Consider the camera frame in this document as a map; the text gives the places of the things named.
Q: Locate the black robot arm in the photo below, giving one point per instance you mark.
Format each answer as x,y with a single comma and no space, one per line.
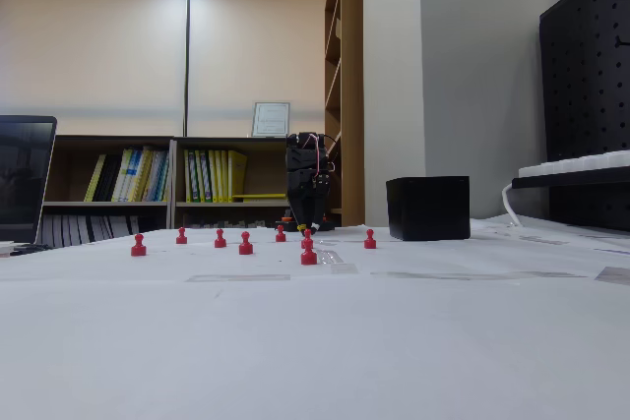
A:
305,149

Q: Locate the black open box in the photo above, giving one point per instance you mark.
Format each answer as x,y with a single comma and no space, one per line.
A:
428,208

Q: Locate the flat yellow folder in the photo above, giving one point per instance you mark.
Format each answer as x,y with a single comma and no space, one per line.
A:
258,196

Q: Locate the crumpled clear plastic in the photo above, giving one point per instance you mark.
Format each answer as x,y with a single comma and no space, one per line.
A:
329,257

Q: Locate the wide yellow binder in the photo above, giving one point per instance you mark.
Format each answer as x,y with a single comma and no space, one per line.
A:
237,174

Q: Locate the low wooden bookshelf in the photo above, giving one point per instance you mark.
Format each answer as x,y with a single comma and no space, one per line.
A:
221,204
110,203

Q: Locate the framed certificate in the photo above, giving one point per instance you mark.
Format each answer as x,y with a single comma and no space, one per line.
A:
270,120

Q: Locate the tall wooden bookshelf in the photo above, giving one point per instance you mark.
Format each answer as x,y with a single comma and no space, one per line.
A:
352,95

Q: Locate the green yellow binder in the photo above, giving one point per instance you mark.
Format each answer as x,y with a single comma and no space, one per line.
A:
200,176
189,176

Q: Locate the white paper table cover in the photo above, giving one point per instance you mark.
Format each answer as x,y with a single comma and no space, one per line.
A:
295,341

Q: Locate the pale striped book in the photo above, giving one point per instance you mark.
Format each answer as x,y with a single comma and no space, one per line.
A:
160,176

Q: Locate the beige roller blind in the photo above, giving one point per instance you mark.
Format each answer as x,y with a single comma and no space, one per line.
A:
256,46
93,46

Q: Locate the long clear tape strip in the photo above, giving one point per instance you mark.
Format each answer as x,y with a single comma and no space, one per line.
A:
467,275

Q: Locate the blue white book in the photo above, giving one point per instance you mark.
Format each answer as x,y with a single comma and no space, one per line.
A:
133,174

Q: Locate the yellow white book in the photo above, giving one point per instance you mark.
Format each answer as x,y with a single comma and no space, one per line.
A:
121,176

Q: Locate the black books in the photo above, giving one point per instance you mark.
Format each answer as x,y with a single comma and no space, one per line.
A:
109,176

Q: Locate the slanted yellow book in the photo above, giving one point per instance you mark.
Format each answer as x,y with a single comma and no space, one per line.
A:
94,179

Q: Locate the grey file binders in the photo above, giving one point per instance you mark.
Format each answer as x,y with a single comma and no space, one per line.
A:
83,230

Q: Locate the white power strip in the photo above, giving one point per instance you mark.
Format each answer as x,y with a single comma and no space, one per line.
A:
581,162

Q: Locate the dark laptop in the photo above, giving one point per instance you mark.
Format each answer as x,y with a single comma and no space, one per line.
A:
22,179

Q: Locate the black pegboard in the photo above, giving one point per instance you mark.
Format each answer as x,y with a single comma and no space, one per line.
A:
585,95

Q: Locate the small white object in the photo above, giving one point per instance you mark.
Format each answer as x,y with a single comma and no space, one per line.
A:
4,248

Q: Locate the black pegboard hook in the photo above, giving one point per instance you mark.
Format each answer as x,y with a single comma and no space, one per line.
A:
622,42

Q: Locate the black metal shelf rail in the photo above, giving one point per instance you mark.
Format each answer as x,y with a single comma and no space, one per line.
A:
566,180

